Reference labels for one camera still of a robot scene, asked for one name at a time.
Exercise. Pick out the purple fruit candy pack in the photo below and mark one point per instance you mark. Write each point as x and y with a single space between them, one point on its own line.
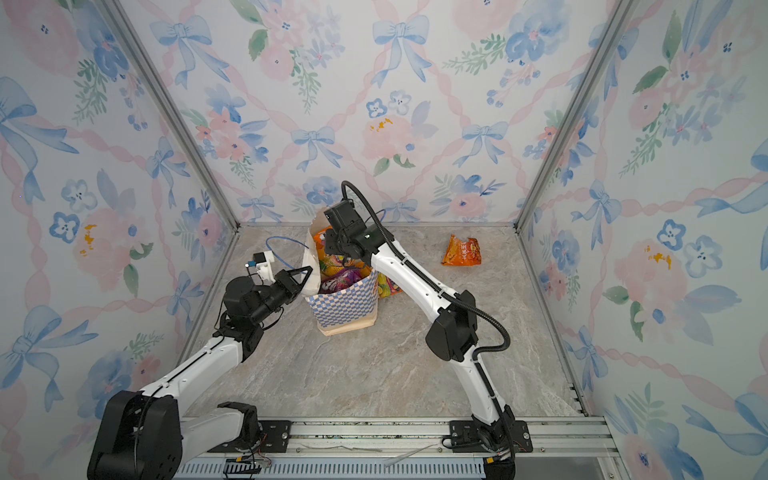
343 280

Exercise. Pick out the metal base rail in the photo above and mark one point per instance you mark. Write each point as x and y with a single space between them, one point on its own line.
398 448

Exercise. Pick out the aluminium corner post left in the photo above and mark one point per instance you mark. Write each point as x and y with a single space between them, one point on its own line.
117 19

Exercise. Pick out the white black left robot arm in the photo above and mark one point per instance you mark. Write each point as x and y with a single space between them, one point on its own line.
145 434

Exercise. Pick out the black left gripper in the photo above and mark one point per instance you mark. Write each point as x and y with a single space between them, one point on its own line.
284 279

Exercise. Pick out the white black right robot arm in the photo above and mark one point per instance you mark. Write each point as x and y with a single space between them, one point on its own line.
459 333

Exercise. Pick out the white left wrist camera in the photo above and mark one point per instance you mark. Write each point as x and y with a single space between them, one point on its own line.
260 266

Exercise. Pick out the aluminium corner post right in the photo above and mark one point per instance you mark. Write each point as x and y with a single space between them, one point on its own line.
596 66

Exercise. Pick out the orange fruit candy pack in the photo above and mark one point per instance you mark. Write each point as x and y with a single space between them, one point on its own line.
386 287

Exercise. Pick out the orange snack packet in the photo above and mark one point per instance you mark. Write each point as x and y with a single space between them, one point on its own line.
462 253

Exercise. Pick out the aluminium corner post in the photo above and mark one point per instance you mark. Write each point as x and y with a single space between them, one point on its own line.
117 19
596 66

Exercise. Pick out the yellow mango gummy bag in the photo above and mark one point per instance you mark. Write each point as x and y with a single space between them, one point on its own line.
330 265

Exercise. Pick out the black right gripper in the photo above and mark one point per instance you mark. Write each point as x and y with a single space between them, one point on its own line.
329 242

